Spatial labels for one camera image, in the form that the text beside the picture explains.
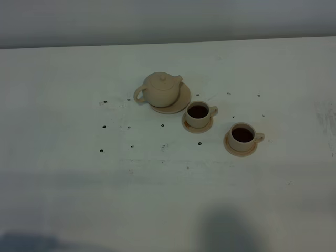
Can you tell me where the beige saucer far right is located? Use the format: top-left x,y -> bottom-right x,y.
223,132 -> 258,158

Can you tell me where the beige teacup far right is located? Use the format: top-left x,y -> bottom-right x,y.
228,123 -> 265,152

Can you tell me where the beige saucer near teapot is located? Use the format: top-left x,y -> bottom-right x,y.
182,113 -> 213,134

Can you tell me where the beige teacup near teapot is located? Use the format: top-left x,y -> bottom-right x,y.
185,101 -> 218,129

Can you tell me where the beige ceramic teapot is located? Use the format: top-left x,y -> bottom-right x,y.
133,72 -> 183,108

